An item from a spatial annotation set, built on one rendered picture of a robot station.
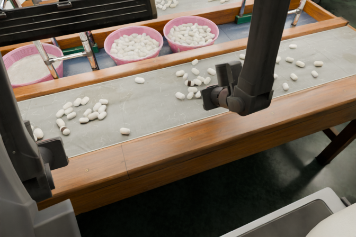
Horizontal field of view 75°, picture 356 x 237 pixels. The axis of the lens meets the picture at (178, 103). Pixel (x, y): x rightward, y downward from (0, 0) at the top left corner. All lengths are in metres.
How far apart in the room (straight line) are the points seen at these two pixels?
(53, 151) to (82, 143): 0.23
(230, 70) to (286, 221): 0.34
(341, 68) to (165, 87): 0.75
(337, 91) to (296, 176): 0.78
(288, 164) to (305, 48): 0.78
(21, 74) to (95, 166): 0.59
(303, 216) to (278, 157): 1.31
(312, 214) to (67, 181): 0.58
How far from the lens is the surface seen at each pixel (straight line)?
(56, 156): 0.60
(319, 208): 0.41
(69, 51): 1.24
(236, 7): 1.41
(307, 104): 0.93
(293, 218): 0.39
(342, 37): 1.41
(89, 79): 0.97
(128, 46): 1.16
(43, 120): 0.93
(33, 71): 1.15
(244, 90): 0.53
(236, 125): 0.78
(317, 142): 1.88
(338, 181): 1.78
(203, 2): 1.49
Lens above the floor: 1.39
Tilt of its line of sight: 49 degrees down
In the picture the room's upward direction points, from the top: straight up
